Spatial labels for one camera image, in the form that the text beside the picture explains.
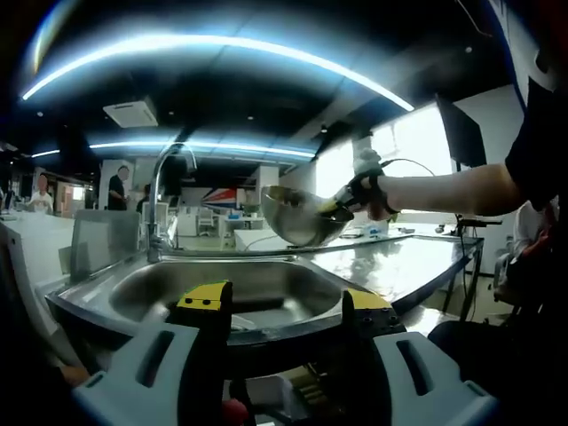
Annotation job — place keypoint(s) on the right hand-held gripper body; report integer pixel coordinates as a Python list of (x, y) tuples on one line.
[(368, 162)]

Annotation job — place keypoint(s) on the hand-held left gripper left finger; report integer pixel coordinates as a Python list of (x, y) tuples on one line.
[(133, 390)]

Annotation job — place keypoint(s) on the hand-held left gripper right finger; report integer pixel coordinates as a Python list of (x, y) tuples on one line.
[(417, 390)]

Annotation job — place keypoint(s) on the stainless steel bowl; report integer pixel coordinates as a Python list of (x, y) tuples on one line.
[(297, 222)]

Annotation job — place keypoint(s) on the stainless steel sink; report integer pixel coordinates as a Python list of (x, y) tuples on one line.
[(266, 284)]

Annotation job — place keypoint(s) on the person's right hand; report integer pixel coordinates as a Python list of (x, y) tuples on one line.
[(377, 199)]

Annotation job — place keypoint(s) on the narrow bright window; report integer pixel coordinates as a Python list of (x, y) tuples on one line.
[(335, 177)]

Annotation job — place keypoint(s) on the large bright window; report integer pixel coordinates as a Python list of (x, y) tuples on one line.
[(417, 137)]

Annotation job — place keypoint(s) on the white long table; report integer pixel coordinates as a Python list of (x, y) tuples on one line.
[(253, 237)]

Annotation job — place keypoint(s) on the straight ceiling light strip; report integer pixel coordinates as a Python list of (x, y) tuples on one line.
[(222, 145)]

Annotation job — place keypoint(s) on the grey upright panel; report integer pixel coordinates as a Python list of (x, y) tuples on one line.
[(104, 244)]

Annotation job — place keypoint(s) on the person's dark clothing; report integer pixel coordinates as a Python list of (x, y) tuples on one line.
[(541, 133)]

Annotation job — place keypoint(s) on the chrome gooseneck faucet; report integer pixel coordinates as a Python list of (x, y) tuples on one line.
[(153, 213)]

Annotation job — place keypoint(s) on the long curved ceiling light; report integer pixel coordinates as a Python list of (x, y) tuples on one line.
[(213, 41)]

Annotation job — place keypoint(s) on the ceiling air conditioner vent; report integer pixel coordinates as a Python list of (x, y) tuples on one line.
[(131, 113)]

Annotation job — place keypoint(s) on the short ceiling light strip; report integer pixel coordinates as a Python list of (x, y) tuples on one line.
[(44, 153)]

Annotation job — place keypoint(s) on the black wall monitor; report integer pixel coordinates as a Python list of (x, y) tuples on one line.
[(463, 133)]

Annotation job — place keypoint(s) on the striped wall graphic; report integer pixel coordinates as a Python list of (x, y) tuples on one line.
[(222, 199)]

